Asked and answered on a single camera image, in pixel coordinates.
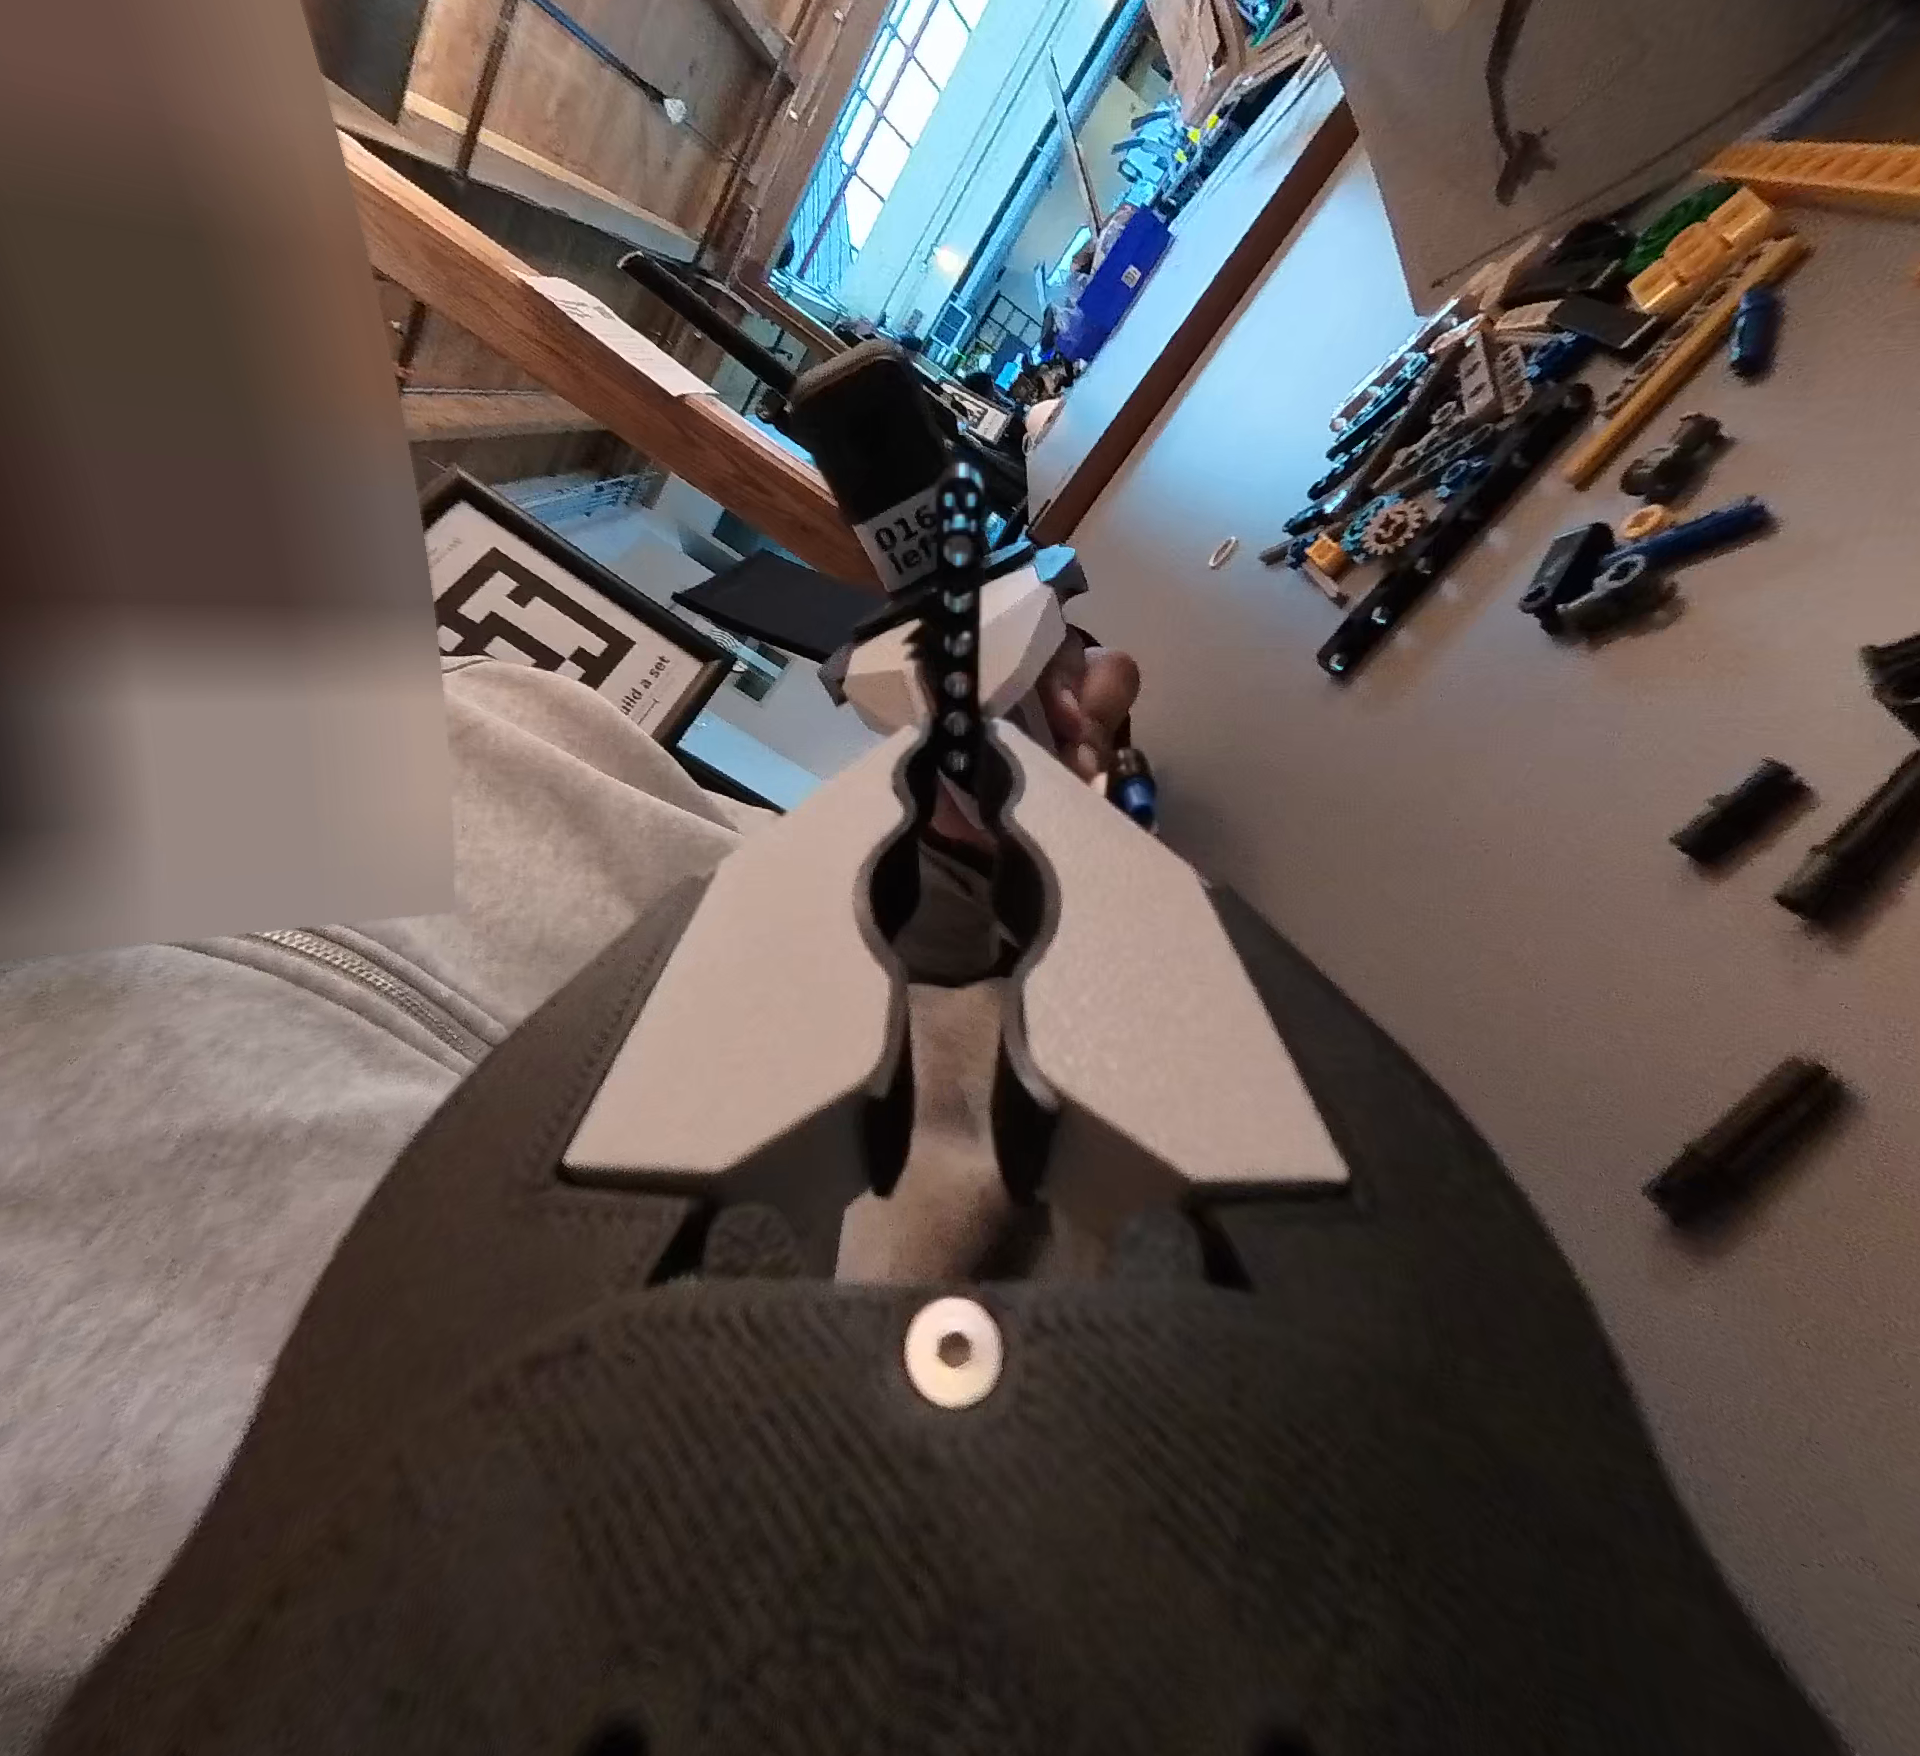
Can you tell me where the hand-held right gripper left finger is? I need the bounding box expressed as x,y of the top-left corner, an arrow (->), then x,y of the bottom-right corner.
562,722 -> 924,1200

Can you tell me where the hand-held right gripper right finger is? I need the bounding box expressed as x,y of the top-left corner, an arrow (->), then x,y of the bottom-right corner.
983,735 -> 1351,1217

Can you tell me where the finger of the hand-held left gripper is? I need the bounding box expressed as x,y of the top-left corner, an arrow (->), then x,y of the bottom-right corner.
972,569 -> 1061,719
821,625 -> 936,738

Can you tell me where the black bent lego beam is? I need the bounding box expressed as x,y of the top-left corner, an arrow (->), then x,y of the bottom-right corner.
930,467 -> 998,800

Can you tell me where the short black lego pin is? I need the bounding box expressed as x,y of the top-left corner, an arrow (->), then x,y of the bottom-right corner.
1642,1057 -> 1848,1228
1672,756 -> 1811,868

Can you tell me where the long black lego connector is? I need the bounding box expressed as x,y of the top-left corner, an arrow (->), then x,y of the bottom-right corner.
1777,748 -> 1920,928

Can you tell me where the pile of lego pieces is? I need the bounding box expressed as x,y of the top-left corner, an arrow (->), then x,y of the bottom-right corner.
1261,144 -> 1920,681

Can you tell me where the grey lego instruction booklet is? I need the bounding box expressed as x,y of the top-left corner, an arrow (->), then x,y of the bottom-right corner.
1291,0 -> 1920,313

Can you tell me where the person's left hand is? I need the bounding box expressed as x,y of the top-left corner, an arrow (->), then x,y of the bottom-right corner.
1042,645 -> 1145,786

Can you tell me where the white paper notice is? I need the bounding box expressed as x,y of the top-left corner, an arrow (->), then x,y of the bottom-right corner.
531,270 -> 716,402

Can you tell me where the blue plastic bin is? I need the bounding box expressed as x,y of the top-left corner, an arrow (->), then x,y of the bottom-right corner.
1101,208 -> 1182,296

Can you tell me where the framed black white poster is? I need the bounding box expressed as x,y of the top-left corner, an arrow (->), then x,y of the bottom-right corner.
419,467 -> 740,756

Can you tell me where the wooden pillar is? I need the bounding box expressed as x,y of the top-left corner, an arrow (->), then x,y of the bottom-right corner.
336,128 -> 890,589

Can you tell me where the person's grey sweatshirt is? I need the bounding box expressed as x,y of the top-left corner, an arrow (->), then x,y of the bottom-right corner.
0,662 -> 785,1756

